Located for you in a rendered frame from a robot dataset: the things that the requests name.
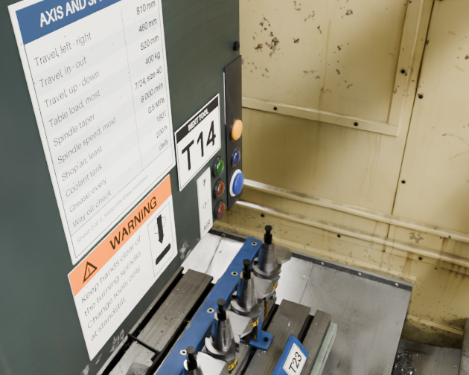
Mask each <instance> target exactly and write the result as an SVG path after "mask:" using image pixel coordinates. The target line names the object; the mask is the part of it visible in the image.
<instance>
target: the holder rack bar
mask: <svg viewBox="0 0 469 375"><path fill-rule="evenodd" d="M260 247H261V240H259V239H255V238H253V237H247V239H246V241H245V242H244V244H243V245H242V246H241V248H240V250H239V251H238V252H237V254H236V255H235V256H234V258H233V260H232V261H231V263H230V264H229V266H228V267H227V269H226V270H225V272H224V273H223V275H222V276H221V278H220V279H219V280H218V282H217V284H216V285H215V287H214V288H213V289H212V291H211V293H210V294H209V296H208V297H207V298H206V300H205V302H204V303H203V304H202V306H201V307H200V309H199V310H198V312H197V314H196V315H195V316H194V318H193V319H192V321H191V323H190V324H189V325H188V327H187V328H186V330H185V332H184V333H183V334H182V336H181V337H180V339H179V341H178V342H177V343H176V345H175V346H174V348H173V349H172V351H171V352H170V354H169V355H168V356H167V358H166V360H165V361H164V362H163V364H162V366H161V367H160V369H159V370H158V371H157V373H156V375H182V373H183V367H184V362H185V360H186V356H187V355H188V354H187V353H186V348H187V347H188V346H194V347H195V350H196V351H195V353H196V352H197V350H202V349H203V347H204V346H205V338H208V339H209V337H210V336H211V331H212V326H213V321H214V314H215V313H216V311H217V308H218V305H217V300H218V299H220V298H223V299H224V300H225V301H226V304H225V305H224V307H225V308H226V309H227V308H228V307H229V305H230V303H231V301H232V300H233V298H232V295H233V293H234V292H236V291H237V290H236V288H237V286H238V282H239V278H240V273H241V272H242V268H243V267H244V265H243V260H244V259H249V260H250V261H251V263H250V265H249V268H250V269H252V266H254V259H255V258H256V257H257V254H258V252H259V251H260ZM195 353H194V354H195Z"/></svg>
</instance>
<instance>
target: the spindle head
mask: <svg viewBox="0 0 469 375"><path fill-rule="evenodd" d="M20 1H24V0H0V375H96V374H97V373H98V371H99V370H100V369H101V368H102V367H103V365H104V364H105V363H106V361H107V360H108V359H109V357H110V356H111V355H112V354H113V353H114V351H115V350H116V348H117V347H118V346H119V344H120V343H121V342H122V341H123V340H124V338H125V337H126V336H127V334H128V333H129V331H131V329H132V328H133V327H134V325H135V324H136V323H137V321H138V320H139V319H140V317H142V315H143V314H144V312H145V311H146V310H147V308H148V307H149V306H150V305H151V304H152V303H153V301H154V300H155V298H156V297H157V296H158V294H159V293H160V292H161V291H162V289H163V288H164V287H165V285H166V284H167V283H168V281H169V280H170V279H171V278H172V277H173V275H174V274H175V273H176V271H177V270H178V268H179V267H180V266H181V265H182V264H183V262H184V261H185V260H186V258H187V257H188V255H189V254H190V253H191V252H192V251H193V250H194V248H195V247H196V246H197V244H198V243H199V241H200V240H201V239H200V218H199V206H198V194H197V180H198V179H199V177H201V175H202V174H204V172H205V171H206V170H207V169H208V168H210V176H211V208H212V225H213V224H214V222H215V221H216V219H215V218H214V209H215V206H216V204H217V202H218V201H219V200H221V199H223V200H224V201H225V203H226V207H227V179H226V125H225V98H224V68H225V67H226V66H227V65H228V64H229V63H231V62H232V61H233V60H234V59H236V58H237V57H238V56H239V55H240V13H239V0H161V5H162V21H163V30H164V38H165V54H166V63H167V79H168V88H169V96H170V113H171V121H172V130H173V133H174V132H175V131H176V130H177V129H178V128H179V127H181V125H183V124H184V122H186V121H187V120H188V119H189V118H190V117H191V116H192V115H194V114H195V113H196V112H197V111H198V110H199V109H201V108H202V107H203V106H204V105H205V104H206V103H207V102H209V101H210V99H212V98H213V96H215V95H216V94H217V93H218V94H219V104H220V149H219V150H218V151H217V152H216V153H215V154H214V155H213V156H212V157H211V158H210V159H209V160H208V162H207V163H206V164H205V165H204V166H203V167H202V168H201V169H200V170H199V172H198V173H197V174H196V175H195V176H194V177H193V178H192V179H191V180H190V181H189V183H187V185H186V186H184V188H183V189H181V191H179V187H178V179H177V169H176V164H175V165H174V166H173V167H172V168H171V169H170V170H169V171H168V172H167V173H166V174H165V175H164V176H163V177H162V178H161V179H160V180H159V181H158V182H157V183H156V184H155V185H154V186H153V187H152V188H151V189H150V190H149V191H148V192H147V193H146V194H145V195H144V196H143V197H142V198H141V199H140V200H139V201H138V202H137V203H136V204H135V205H134V206H133V207H132V208H131V209H130V210H129V211H128V212H127V213H126V214H125V215H123V216H122V218H120V219H119V221H117V222H116V224H114V225H113V226H112V227H111V228H110V229H109V230H108V231H107V232H106V233H105V235H103V236H102V238H100V239H99V241H97V242H96V244H94V245H93V247H91V248H90V250H88V251H87V252H86V253H85V254H84V255H83V256H82V257H81V258H80V259H79V260H78V261H77V262H76V263H75V264H74V265H73V264H72V261H71V255H70V252H69V249H68V243H67V240H66V235H65V232H64V228H63V223H62V220H61V216H60V211H59V208H58V204H57V199H56V196H55V192H54V187H53V184H52V181H51V175H50V172H49V169H48V163H47V161H46V157H45V152H44V149H43V145H42V140H41V137H40V134H39V128H38V125H37V122H36V116H35V113H34V108H33V104H32V101H31V96H30V92H29V89H28V84H27V80H26V77H25V72H24V69H23V65H22V60H21V57H20V53H19V48H18V45H17V41H16V36H15V33H14V29H13V25H12V22H11V18H10V13H9V10H8V6H10V5H12V4H15V3H17V2H20ZM173 145H174V155H175V163H176V153H175V144H174V136H173ZM218 156H222V157H223V159H224V168H223V172H222V174H221V176H220V177H219V178H217V179H216V178H214V177H213V175H212V167H213V163H214V161H215V159H216V158H217V157H218ZM168 175H170V188H171V196H172V203H173V218H174V226H175V234H176V248H177V255H176V256H175V258H174V259H172V261H171V262H170V263H169V264H168V266H167V267H166V268H165V270H164V271H163V272H162V273H161V274H160V276H159V277H158V278H157V279H156V281H155V282H154V283H153V285H152V286H151V287H150V288H149V289H148V290H147V292H146V293H145V294H144V296H143V297H142V298H141V300H140V301H139V302H138V303H137V304H136V305H135V307H134V308H133V309H132V311H131V312H130V313H129V315H128V316H127V317H126V318H125V319H124V320H123V321H122V323H121V324H120V325H119V327H118V328H117V329H116V331H115V332H114V333H113V334H112V335H111V336H110V338H109V339H108V340H107V342H106V343H105V344H104V345H103V347H102V348H101V349H100V350H99V351H98V353H97V354H96V355H95V357H94V358H93V359H92V360H90V358H89V354H88V350H87V347H86V342H85V339H84V336H83V331H82V327H81V325H80V319H79V316H78V313H77V308H76V305H75V302H74V297H73V294H72V290H71V285H70V283H69V279H68V274H69V273H70V272H71V271H72V270H73V269H74V268H75V267H76V266H77V265H78V264H79V263H80V262H81V261H82V260H83V259H84V258H85V257H86V256H87V255H88V254H89V253H90V252H91V251H92V250H93V249H94V248H95V247H96V246H97V245H98V244H99V243H100V242H101V241H102V240H103V239H104V238H105V237H106V236H107V235H108V234H109V233H110V232H111V231H112V230H113V229H114V228H115V227H116V226H117V225H118V224H119V223H120V222H121V221H122V220H123V219H124V218H125V217H126V216H127V215H128V214H129V213H130V212H131V211H132V210H133V209H134V208H135V207H136V206H137V205H138V204H139V203H140V202H141V201H142V200H143V199H144V198H145V197H146V196H147V195H148V194H149V193H150V192H151V191H152V190H153V189H154V188H155V187H156V186H157V185H158V184H160V183H161V182H162V181H163V180H164V179H165V178H166V177H167V176H168ZM218 179H223V180H224V182H225V189H224V192H223V195H222V196H221V198H220V199H218V200H216V199H214V196H213V190H214V185H215V183H216V181H217V180H218Z"/></svg>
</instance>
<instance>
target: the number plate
mask: <svg viewBox="0 0 469 375"><path fill-rule="evenodd" d="M305 360H306V357H305V356H304V354H303V353H302V352H301V351H300V350H299V348H298V347H297V346H296V344H295V343H293V346H292V348H291V350H290V352H289V355H288V357H287V359H286V361H285V363H284V366H283V369H284V370H285V372H286V373H287V374H288V375H299V374H300V373H301V370H302V367H303V365H304V362H305Z"/></svg>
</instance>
